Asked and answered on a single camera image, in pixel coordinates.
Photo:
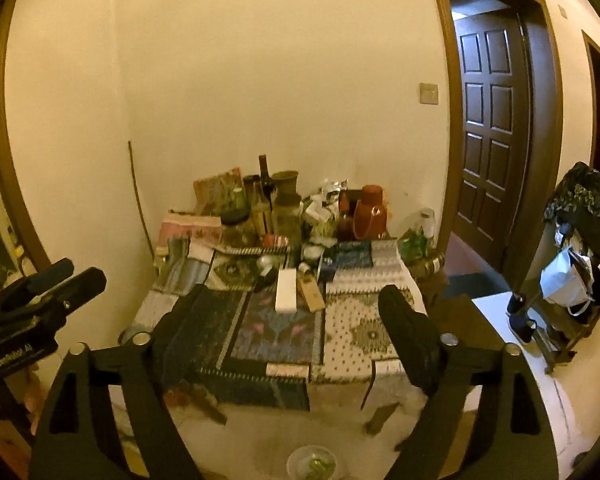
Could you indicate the dark wine bottle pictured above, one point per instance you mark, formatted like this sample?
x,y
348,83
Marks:
x,y
264,172

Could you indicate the clear labelled glass bottle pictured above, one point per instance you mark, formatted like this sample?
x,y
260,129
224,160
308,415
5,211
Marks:
x,y
261,215

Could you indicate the black-lidded glass jar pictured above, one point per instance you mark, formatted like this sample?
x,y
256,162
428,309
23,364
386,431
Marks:
x,y
235,225

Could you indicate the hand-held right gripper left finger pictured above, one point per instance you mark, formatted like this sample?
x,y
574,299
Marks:
x,y
182,330

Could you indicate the wall light switch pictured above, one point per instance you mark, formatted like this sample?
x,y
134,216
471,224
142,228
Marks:
x,y
429,93

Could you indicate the white plastic bag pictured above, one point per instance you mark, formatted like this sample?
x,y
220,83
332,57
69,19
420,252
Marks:
x,y
562,280

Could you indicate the brown panelled door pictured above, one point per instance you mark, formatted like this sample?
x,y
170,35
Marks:
x,y
490,135

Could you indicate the white rectangular box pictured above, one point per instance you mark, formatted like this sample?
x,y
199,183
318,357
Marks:
x,y
286,292

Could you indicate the round metal tin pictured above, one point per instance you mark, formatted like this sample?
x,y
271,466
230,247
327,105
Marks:
x,y
426,265

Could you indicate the red-lidded container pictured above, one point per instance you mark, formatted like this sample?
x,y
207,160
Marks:
x,y
276,240

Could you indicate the pink floral box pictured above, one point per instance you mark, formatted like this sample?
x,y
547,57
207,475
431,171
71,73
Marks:
x,y
190,227

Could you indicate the crumpled foil wrapper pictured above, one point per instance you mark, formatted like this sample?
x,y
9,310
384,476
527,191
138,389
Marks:
x,y
336,187

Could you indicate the white low board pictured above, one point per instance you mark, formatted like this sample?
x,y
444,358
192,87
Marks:
x,y
495,320

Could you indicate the dark clothing pile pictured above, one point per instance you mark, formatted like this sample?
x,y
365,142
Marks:
x,y
582,200

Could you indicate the patchwork tablecloth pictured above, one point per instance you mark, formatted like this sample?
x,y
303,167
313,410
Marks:
x,y
280,340

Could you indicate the brown wooden door frame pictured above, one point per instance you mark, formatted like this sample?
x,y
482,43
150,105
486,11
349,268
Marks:
x,y
591,110
449,110
0,160

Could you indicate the green-capped bottle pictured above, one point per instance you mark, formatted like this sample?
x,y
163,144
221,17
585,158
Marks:
x,y
237,199

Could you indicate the small white carton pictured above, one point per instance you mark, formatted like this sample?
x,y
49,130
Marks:
x,y
317,211

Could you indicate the wooden rack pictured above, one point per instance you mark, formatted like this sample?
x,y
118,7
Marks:
x,y
560,340

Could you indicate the red jug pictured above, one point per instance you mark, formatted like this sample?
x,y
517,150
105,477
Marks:
x,y
371,212

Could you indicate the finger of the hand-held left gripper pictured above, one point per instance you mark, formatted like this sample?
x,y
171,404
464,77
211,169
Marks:
x,y
55,271
87,282

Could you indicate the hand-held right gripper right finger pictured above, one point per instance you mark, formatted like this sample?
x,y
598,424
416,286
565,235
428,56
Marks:
x,y
410,335

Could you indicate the wooden table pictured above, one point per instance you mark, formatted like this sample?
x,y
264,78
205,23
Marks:
x,y
380,417

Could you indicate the clay vase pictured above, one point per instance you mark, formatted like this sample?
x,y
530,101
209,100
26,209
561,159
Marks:
x,y
285,185

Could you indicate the dark shoe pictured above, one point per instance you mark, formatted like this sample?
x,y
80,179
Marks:
x,y
526,331
516,306

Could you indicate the glass bowl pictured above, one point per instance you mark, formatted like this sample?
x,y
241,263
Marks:
x,y
311,462

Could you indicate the small brown dropper bottle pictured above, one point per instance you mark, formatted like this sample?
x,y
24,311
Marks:
x,y
344,215

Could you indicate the large glass jar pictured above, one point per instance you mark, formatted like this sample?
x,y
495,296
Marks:
x,y
287,227

